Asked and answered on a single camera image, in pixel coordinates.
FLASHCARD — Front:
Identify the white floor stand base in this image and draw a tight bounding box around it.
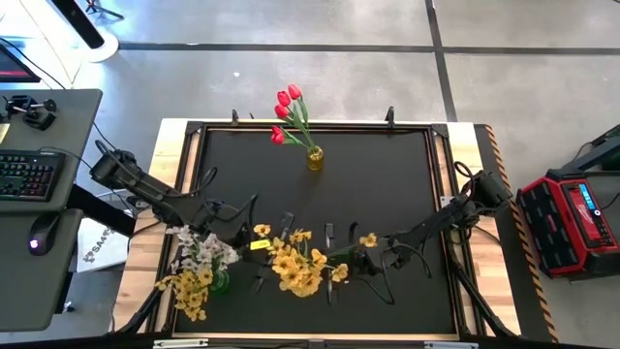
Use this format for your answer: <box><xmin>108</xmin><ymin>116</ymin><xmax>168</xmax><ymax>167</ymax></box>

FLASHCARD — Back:
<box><xmin>28</xmin><ymin>0</ymin><xmax>120</xmax><ymax>64</ymax></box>

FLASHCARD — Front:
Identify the black backlit keyboard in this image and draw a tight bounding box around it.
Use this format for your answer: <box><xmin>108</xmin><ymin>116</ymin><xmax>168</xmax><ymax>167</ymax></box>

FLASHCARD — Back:
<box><xmin>0</xmin><ymin>148</ymin><xmax>67</xmax><ymax>203</ymax></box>

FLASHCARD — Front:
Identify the black computer mouse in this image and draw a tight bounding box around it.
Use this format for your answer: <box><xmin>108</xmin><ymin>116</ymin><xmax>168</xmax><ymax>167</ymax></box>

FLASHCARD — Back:
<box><xmin>26</xmin><ymin>212</ymin><xmax>61</xmax><ymax>257</ymax></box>

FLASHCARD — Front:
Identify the white printed box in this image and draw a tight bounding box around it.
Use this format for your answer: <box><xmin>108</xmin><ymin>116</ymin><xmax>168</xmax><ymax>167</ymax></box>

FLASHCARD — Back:
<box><xmin>76</xmin><ymin>216</ymin><xmax>130</xmax><ymax>273</ymax></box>

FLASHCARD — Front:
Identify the black stand leg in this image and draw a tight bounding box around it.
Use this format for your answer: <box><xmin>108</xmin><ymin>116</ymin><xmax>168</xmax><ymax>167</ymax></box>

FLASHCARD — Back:
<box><xmin>551</xmin><ymin>123</ymin><xmax>620</xmax><ymax>178</ymax></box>

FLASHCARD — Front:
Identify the yellow artificial flower bunch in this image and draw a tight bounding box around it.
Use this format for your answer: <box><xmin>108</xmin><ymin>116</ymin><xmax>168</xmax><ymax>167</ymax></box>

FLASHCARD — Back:
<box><xmin>252</xmin><ymin>221</ymin><xmax>380</xmax><ymax>300</ymax></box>
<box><xmin>153</xmin><ymin>269</ymin><xmax>217</xmax><ymax>322</ymax></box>

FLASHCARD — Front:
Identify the black stand pole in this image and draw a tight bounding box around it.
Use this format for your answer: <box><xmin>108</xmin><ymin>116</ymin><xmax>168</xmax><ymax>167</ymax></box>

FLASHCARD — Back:
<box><xmin>50</xmin><ymin>0</ymin><xmax>106</xmax><ymax>49</ymax></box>

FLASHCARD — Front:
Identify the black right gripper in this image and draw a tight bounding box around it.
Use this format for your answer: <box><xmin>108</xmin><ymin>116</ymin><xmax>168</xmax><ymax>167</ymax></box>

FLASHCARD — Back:
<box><xmin>323</xmin><ymin>221</ymin><xmax>404</xmax><ymax>306</ymax></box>

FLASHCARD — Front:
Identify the black desktop monitor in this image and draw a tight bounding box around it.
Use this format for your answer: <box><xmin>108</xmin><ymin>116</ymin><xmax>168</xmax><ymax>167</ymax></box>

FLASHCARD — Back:
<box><xmin>0</xmin><ymin>37</ymin><xmax>43</xmax><ymax>83</ymax></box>

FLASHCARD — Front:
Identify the black hazard-striped floor mat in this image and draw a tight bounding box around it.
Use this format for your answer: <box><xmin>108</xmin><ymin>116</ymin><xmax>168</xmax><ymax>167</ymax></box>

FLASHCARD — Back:
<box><xmin>473</xmin><ymin>123</ymin><xmax>559</xmax><ymax>344</ymax></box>

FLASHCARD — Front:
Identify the black desk support beam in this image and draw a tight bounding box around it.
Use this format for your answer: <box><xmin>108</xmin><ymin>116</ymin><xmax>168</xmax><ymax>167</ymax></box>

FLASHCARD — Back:
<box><xmin>67</xmin><ymin>183</ymin><xmax>137</xmax><ymax>238</ymax></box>

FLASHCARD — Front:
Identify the yellow glass vase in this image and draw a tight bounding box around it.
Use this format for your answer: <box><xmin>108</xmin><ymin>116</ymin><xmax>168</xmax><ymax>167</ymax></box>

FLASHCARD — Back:
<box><xmin>306</xmin><ymin>145</ymin><xmax>326</xmax><ymax>172</ymax></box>

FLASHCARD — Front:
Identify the grey workstation desk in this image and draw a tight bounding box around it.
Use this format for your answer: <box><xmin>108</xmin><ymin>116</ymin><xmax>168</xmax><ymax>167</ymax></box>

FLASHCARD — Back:
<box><xmin>0</xmin><ymin>88</ymin><xmax>104</xmax><ymax>333</ymax></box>

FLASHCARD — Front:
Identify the silver metal bracket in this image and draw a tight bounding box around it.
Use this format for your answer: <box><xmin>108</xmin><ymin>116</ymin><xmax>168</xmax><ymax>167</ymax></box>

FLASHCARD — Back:
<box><xmin>423</xmin><ymin>341</ymin><xmax>480</xmax><ymax>349</ymax></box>
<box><xmin>152</xmin><ymin>338</ymin><xmax>209</xmax><ymax>349</ymax></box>

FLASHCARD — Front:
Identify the red black power station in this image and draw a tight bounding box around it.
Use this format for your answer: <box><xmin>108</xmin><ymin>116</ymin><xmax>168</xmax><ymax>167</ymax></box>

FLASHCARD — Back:
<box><xmin>515</xmin><ymin>176</ymin><xmax>620</xmax><ymax>281</ymax></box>

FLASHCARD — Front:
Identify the black clamp tool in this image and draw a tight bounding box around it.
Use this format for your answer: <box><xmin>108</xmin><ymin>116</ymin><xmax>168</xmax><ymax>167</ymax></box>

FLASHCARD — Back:
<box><xmin>2</xmin><ymin>94</ymin><xmax>58</xmax><ymax>132</ymax></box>

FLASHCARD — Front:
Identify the green glass vase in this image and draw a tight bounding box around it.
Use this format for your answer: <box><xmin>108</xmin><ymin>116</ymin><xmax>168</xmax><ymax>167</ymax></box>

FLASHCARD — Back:
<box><xmin>210</xmin><ymin>269</ymin><xmax>233</xmax><ymax>295</ymax></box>

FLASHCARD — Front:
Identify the black table mat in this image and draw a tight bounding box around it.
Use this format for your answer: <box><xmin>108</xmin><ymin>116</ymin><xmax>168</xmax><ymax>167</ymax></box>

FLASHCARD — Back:
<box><xmin>196</xmin><ymin>129</ymin><xmax>454</xmax><ymax>334</ymax></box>

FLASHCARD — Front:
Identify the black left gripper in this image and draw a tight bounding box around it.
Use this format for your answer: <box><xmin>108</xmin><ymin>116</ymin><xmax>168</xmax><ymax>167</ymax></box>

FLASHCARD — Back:
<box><xmin>212</xmin><ymin>211</ymin><xmax>295</xmax><ymax>295</ymax></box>

